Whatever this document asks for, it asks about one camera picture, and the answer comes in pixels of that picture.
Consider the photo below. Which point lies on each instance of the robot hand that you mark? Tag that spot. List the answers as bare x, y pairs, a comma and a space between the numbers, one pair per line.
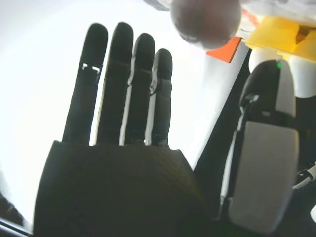
118, 192

